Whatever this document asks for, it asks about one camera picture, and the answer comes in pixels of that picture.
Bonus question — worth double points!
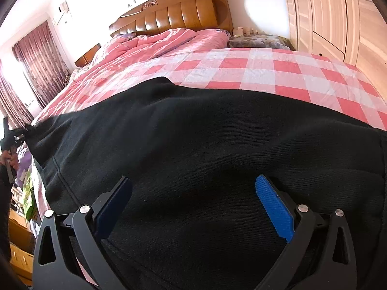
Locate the black pants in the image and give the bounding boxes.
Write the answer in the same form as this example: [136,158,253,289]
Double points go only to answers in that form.
[26,76,387,290]

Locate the white air conditioner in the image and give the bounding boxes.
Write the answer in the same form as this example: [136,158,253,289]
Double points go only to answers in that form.
[53,1,71,25]

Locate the brown wooden headboard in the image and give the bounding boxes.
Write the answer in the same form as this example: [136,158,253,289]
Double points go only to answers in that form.
[109,0,235,38]

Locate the maroon curtain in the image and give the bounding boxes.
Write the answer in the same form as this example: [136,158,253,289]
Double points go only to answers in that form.
[0,63,35,127]
[12,20,76,109]

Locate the green bag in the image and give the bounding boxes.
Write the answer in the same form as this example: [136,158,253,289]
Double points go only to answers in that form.
[23,169,37,222]

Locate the brown wooden nightstand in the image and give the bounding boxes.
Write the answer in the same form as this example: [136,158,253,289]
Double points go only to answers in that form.
[74,44,101,67]

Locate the person's left hand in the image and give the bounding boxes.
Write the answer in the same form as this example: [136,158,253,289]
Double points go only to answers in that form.
[0,152,13,173]

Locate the purple cloth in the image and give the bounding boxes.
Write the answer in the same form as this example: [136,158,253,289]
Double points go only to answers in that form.
[16,144,34,189]

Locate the pink quilt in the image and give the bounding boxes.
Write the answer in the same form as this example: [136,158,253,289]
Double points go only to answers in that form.
[65,28,230,97]

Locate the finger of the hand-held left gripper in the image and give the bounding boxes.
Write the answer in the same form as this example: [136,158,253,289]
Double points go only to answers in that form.
[13,125,31,142]

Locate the light wooden wardrobe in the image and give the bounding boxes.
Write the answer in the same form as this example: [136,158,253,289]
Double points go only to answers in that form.
[283,0,387,76]

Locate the nightstand with floral cloth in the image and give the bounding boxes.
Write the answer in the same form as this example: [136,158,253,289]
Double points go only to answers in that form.
[227,33,291,50]

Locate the red white checked bed sheet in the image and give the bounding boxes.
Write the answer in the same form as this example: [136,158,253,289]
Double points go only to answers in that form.
[30,48,387,221]

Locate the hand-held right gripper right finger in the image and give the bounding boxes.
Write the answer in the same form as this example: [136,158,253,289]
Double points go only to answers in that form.
[255,174,358,290]

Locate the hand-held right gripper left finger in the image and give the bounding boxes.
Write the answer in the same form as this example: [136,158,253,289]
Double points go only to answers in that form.
[32,176,133,290]

